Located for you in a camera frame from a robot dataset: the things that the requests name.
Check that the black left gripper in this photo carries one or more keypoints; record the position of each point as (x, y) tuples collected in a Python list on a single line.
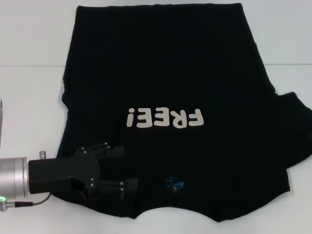
[(53, 173)]

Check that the black shirt with FREE print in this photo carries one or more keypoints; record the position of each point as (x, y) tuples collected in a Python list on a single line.
[(170, 73)]

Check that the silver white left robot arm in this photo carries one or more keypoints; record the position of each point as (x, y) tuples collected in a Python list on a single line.
[(12, 175)]

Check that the small silver round connector stub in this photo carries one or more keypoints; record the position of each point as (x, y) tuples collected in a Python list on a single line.
[(42, 155)]

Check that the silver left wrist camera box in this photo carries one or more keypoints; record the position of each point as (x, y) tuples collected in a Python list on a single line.
[(1, 122)]

